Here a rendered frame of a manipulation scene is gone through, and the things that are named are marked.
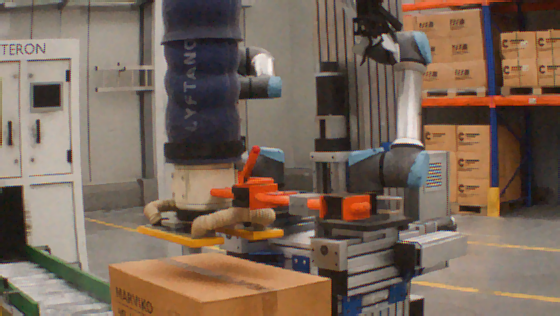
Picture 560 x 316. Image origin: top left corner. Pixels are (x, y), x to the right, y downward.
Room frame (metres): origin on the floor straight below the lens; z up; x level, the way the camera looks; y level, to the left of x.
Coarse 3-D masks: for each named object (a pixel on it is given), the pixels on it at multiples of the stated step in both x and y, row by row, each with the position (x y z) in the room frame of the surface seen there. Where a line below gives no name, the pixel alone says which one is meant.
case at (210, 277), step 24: (120, 264) 2.24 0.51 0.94; (144, 264) 2.25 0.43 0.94; (168, 264) 2.25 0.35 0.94; (192, 264) 2.25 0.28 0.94; (216, 264) 2.25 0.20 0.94; (240, 264) 2.24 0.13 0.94; (264, 264) 2.23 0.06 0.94; (120, 288) 2.17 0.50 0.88; (144, 288) 2.03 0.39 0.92; (168, 288) 1.91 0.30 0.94; (192, 288) 1.91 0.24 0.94; (216, 288) 1.91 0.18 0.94; (240, 288) 1.91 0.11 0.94; (264, 288) 1.90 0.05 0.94; (288, 288) 1.91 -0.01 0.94; (312, 288) 1.96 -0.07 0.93; (120, 312) 2.19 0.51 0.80; (144, 312) 2.04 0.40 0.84; (168, 312) 1.92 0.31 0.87; (192, 312) 1.81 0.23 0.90; (216, 312) 1.78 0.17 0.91; (240, 312) 1.82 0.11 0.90; (264, 312) 1.86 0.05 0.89; (288, 312) 1.91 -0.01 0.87; (312, 312) 1.96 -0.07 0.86
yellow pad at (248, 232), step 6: (240, 222) 2.20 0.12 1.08; (246, 222) 2.11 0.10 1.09; (216, 228) 2.17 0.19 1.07; (222, 228) 2.14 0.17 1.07; (228, 228) 2.11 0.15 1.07; (246, 228) 2.07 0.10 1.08; (252, 228) 2.07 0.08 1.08; (264, 228) 2.07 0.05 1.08; (270, 228) 2.07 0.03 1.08; (228, 234) 2.11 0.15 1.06; (234, 234) 2.09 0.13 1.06; (240, 234) 2.06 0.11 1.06; (246, 234) 2.04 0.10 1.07; (252, 234) 2.02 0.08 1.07; (258, 234) 2.02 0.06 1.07; (264, 234) 2.03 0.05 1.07; (270, 234) 2.04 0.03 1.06; (276, 234) 2.05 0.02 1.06; (282, 234) 2.07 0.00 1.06
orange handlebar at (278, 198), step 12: (252, 180) 2.27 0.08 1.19; (264, 180) 2.28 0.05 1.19; (216, 192) 2.01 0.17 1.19; (228, 192) 1.97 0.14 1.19; (276, 192) 1.83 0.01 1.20; (288, 192) 1.83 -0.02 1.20; (276, 204) 1.80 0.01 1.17; (288, 204) 1.76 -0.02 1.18; (312, 204) 1.68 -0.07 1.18; (360, 204) 1.59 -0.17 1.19
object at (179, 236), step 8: (160, 224) 2.17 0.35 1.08; (184, 224) 2.01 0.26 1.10; (144, 232) 2.13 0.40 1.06; (152, 232) 2.08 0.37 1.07; (160, 232) 2.05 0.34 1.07; (168, 232) 2.03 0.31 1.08; (176, 232) 2.01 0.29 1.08; (184, 232) 2.00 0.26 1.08; (168, 240) 2.01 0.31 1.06; (176, 240) 1.97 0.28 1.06; (184, 240) 1.93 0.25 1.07; (192, 240) 1.91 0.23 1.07; (200, 240) 1.91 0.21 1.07; (208, 240) 1.93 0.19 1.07; (216, 240) 1.94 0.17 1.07
